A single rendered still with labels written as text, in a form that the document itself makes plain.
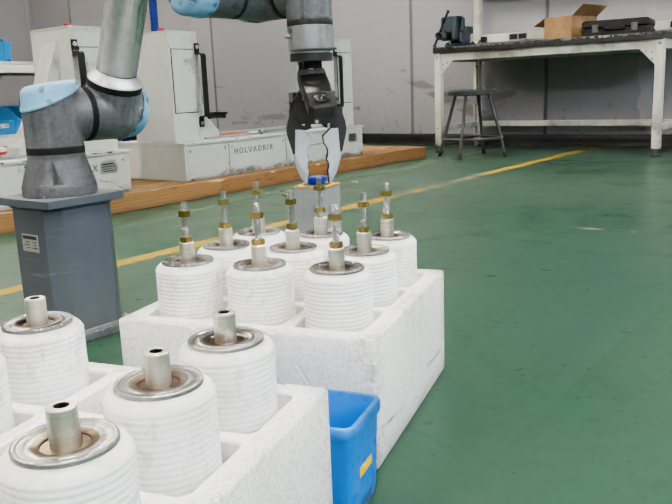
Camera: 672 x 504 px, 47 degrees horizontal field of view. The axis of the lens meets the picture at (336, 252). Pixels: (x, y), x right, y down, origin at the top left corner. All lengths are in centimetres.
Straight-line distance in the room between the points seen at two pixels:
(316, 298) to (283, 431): 32
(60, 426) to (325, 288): 51
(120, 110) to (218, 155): 227
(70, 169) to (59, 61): 198
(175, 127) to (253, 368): 316
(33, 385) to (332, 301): 38
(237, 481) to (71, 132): 111
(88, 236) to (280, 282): 68
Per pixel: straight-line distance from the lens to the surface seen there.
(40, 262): 167
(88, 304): 168
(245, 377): 74
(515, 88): 632
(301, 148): 127
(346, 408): 98
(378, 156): 494
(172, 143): 385
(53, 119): 165
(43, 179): 165
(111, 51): 169
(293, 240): 119
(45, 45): 367
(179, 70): 388
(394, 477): 103
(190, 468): 67
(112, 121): 171
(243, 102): 800
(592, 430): 118
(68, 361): 89
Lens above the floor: 49
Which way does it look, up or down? 12 degrees down
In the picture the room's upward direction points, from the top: 2 degrees counter-clockwise
